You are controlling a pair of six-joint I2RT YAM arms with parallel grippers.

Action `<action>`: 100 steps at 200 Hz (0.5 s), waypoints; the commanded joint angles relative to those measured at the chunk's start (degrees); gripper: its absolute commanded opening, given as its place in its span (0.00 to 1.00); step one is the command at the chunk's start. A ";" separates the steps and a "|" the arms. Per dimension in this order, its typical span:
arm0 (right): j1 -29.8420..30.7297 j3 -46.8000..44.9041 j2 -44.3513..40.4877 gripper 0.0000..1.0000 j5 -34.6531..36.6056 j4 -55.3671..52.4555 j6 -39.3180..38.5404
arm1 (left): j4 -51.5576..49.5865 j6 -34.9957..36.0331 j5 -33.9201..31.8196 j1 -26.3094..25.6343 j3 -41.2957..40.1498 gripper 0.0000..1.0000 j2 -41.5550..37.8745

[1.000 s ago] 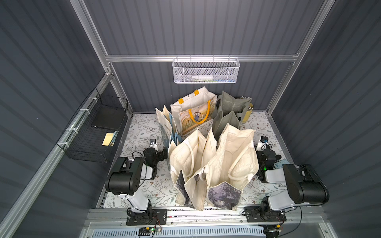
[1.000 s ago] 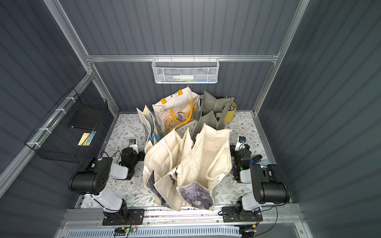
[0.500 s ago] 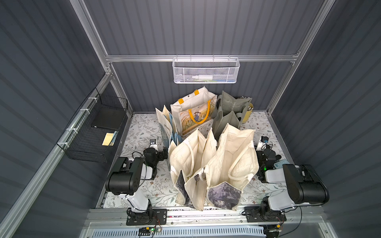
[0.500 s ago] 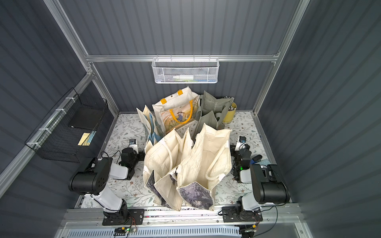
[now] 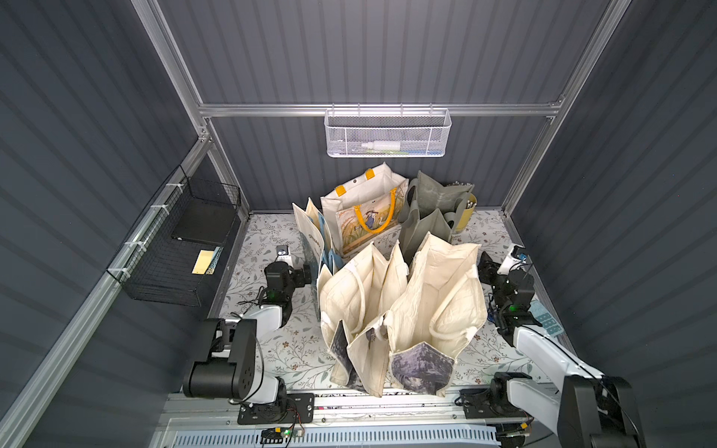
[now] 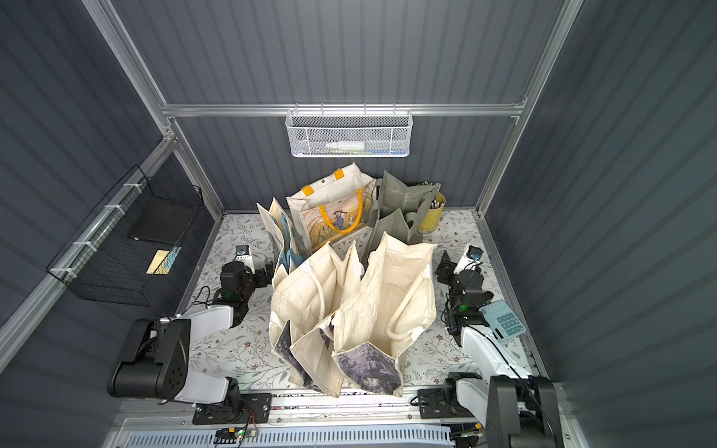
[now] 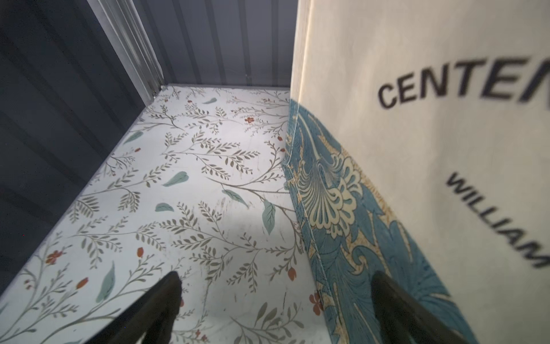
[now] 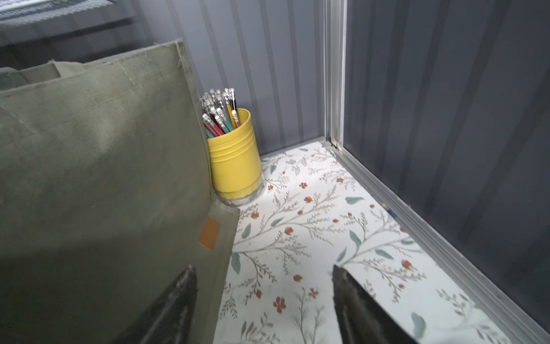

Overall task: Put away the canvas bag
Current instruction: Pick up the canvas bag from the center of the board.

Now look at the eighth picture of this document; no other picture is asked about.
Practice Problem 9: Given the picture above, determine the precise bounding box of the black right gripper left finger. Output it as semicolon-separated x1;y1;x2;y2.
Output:
113;266;198;343

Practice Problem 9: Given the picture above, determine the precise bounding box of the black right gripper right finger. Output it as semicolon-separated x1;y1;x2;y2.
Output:
332;265;415;344

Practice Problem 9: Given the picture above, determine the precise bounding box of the olive green canvas bag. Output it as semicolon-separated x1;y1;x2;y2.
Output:
1;41;239;343

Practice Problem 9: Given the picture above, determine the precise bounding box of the yellow pencil cup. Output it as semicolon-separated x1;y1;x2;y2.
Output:
207;108;264;205

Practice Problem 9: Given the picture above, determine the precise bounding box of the bundle of pencils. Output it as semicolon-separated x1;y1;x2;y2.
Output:
199;88;241;139

